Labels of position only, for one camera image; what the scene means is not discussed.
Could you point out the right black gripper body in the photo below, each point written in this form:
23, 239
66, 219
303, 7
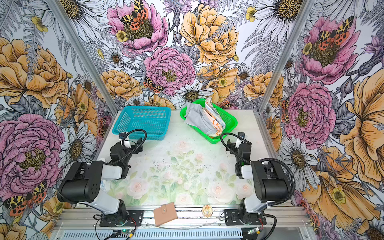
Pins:
232, 145

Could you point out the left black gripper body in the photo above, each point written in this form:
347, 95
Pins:
133, 150

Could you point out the grey towel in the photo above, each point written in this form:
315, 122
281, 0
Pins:
197, 117

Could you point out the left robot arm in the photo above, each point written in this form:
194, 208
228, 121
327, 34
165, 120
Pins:
82, 183

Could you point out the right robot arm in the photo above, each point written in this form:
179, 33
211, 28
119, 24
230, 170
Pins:
274, 183

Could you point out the green plastic basket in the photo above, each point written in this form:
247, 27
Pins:
231, 121

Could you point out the orange patterned white towel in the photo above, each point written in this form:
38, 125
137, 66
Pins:
215, 119

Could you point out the teal plastic basket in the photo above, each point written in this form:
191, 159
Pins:
154, 120

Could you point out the brown leather wallet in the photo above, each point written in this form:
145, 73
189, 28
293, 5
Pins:
164, 214

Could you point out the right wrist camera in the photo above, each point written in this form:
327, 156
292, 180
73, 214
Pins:
240, 139

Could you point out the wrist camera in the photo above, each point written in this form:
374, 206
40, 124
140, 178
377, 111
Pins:
240, 139
124, 139

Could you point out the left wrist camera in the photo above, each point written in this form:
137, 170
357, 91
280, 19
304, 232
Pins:
124, 139

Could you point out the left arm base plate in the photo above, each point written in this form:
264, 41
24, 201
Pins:
132, 218

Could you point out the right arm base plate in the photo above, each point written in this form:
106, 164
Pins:
236, 218

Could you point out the aluminium front rail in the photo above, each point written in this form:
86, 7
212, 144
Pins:
279, 223

